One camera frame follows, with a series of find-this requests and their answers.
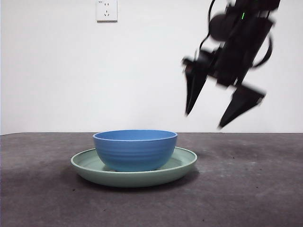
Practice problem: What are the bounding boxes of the blue bowl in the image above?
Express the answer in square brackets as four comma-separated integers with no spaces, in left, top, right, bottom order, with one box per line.
[92,129,178,172]

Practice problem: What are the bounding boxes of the pale green plate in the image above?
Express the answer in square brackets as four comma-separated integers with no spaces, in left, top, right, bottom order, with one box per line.
[70,146,198,188]

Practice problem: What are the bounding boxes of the black cable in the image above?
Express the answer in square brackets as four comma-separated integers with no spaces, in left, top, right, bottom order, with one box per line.
[198,0,217,50]
[253,33,273,69]

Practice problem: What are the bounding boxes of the white wall socket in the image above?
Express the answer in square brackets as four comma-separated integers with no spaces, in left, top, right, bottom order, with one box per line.
[96,0,118,23]

